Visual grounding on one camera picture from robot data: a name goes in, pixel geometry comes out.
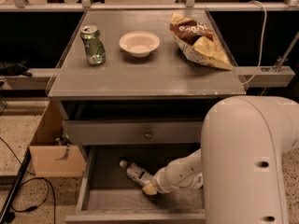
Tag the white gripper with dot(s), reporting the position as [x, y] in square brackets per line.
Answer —
[163, 180]

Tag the cardboard box on floor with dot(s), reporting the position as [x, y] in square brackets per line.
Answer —
[51, 156]

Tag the open grey lower drawer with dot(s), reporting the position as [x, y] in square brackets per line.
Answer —
[109, 196]

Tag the crushed green soda can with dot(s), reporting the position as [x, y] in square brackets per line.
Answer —
[94, 48]

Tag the white paper bowl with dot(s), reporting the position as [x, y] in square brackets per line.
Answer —
[139, 44]

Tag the brown yellow chip bag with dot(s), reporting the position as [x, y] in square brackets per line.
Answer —
[198, 42]

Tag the grey wooden drawer cabinet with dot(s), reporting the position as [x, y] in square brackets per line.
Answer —
[162, 86]

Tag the clear plastic water bottle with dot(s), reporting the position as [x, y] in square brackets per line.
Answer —
[136, 173]

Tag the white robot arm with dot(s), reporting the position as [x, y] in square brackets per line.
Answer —
[240, 160]

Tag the closed grey drawer with knob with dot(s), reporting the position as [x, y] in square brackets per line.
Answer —
[132, 132]

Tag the black object on ledge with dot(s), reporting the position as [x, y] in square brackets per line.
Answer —
[14, 69]

